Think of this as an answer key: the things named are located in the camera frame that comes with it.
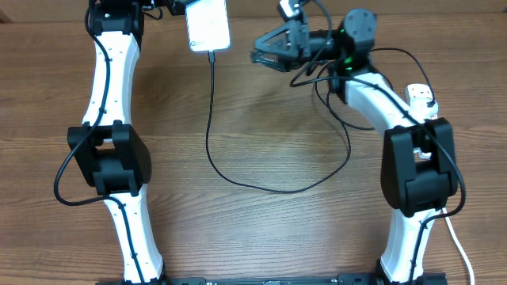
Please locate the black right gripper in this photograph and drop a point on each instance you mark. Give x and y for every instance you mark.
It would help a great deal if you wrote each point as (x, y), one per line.
(288, 55)

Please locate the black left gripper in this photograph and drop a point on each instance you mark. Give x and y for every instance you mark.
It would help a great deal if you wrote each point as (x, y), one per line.
(177, 8)

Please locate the Galaxy smartphone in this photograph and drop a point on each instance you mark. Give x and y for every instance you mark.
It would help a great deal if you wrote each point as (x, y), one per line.
(208, 25)

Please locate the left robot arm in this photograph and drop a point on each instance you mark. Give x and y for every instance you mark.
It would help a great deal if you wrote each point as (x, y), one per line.
(110, 154)

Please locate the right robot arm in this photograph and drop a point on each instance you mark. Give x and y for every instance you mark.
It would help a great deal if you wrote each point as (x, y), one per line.
(418, 167)

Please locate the white charger plug adapter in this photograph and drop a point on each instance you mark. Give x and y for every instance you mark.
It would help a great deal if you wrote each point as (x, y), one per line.
(424, 107)

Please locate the white power strip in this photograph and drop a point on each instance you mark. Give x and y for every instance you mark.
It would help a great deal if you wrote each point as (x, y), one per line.
(418, 96)

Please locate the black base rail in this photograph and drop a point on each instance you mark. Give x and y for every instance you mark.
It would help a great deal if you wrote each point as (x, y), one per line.
(340, 279)

